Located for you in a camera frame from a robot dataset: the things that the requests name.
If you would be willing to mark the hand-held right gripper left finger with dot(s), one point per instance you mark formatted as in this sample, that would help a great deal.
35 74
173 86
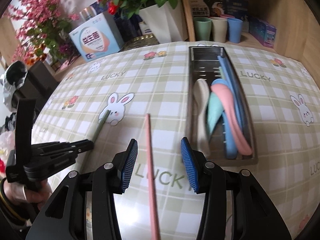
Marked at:
130 167

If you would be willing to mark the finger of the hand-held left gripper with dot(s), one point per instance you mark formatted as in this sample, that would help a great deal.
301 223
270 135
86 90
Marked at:
50 161
75 146

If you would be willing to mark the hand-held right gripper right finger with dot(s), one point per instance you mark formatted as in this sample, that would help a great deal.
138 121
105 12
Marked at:
188 167

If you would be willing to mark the pink chopstick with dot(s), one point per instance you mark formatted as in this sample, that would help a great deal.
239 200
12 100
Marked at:
151 167

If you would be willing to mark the green chopstick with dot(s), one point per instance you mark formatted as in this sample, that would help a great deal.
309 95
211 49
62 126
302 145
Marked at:
101 126
221 73

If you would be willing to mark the blue spoon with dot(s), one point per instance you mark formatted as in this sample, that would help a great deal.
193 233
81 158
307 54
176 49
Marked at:
230 150

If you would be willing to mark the teal spoon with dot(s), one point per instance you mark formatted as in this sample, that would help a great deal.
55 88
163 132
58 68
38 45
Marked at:
213 110

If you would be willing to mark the beige spoon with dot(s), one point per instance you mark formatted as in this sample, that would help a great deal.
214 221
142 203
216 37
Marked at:
200 105

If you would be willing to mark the pink spoon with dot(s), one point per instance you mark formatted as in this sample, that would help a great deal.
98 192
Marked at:
225 92

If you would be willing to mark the blue chopstick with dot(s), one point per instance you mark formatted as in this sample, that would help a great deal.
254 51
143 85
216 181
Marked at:
222 67
228 72

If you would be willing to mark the metal utensil tray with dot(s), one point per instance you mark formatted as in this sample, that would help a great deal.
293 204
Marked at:
197 62

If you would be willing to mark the person's left hand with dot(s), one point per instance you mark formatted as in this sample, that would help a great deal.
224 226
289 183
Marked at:
17 193

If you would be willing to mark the white plastic bag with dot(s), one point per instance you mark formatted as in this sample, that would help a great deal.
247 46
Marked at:
6 142

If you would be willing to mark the black chair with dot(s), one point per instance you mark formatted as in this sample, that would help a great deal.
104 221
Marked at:
40 82

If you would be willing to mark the grey jacket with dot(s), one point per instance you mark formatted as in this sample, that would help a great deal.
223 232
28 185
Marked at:
12 80

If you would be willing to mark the checked rabbit print tablecloth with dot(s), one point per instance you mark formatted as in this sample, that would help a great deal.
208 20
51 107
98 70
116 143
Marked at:
162 92

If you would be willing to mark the white labelled box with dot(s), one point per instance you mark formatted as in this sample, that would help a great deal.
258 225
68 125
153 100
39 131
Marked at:
95 40

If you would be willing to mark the pink blossom plant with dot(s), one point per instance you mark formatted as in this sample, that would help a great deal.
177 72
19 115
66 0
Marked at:
42 17

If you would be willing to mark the gold patterned tray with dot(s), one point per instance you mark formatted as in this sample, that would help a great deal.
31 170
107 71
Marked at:
140 42

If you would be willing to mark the dark blue box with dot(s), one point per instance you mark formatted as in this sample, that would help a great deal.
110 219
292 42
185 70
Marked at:
127 28

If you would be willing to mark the silver and blue box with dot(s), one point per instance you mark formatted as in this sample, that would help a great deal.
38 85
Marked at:
87 13

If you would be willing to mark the small white box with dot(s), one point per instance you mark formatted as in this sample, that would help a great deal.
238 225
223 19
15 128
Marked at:
146 28

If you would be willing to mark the green cup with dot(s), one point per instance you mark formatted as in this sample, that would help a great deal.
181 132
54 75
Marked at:
202 28

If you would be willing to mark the beige cup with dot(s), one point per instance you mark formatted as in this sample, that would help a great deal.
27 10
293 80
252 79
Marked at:
218 30

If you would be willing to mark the blue cup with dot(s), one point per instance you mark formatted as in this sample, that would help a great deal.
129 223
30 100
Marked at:
235 31

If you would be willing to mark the white faceted vase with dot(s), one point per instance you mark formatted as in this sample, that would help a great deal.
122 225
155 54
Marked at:
162 22

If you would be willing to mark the purple printed box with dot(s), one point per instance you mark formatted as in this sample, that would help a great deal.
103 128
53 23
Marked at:
265 33

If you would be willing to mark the pink cup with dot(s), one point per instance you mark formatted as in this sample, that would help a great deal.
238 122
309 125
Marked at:
228 16

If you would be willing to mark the white printed box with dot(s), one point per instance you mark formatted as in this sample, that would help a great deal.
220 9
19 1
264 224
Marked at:
197 5

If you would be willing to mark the dark picture box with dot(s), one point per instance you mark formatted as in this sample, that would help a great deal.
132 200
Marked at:
215 5

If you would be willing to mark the blue printed box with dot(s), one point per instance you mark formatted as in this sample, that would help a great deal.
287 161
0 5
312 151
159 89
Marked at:
236 7

